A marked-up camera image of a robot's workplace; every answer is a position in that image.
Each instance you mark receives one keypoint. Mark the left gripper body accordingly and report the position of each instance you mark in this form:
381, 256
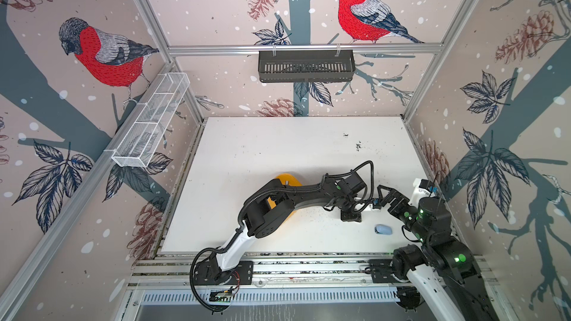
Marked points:
347, 208

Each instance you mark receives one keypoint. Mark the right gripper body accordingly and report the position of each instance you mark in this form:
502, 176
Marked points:
403, 212

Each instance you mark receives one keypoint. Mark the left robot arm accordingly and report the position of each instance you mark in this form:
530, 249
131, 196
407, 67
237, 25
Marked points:
267, 209

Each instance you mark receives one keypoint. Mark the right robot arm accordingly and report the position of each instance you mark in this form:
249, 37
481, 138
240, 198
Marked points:
443, 270

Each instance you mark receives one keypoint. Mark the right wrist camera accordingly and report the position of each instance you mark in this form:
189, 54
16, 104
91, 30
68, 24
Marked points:
423, 188

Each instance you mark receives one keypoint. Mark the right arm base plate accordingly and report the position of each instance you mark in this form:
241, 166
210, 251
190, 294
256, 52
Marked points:
381, 271

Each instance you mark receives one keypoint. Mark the black wall basket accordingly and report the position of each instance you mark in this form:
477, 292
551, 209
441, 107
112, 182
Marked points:
329, 66

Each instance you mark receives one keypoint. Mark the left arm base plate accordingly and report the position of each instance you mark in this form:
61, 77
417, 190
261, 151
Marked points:
208, 273

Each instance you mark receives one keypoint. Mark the aluminium mounting rail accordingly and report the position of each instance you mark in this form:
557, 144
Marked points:
269, 270

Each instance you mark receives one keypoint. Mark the white wire mesh shelf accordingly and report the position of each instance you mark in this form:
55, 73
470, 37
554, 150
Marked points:
144, 136

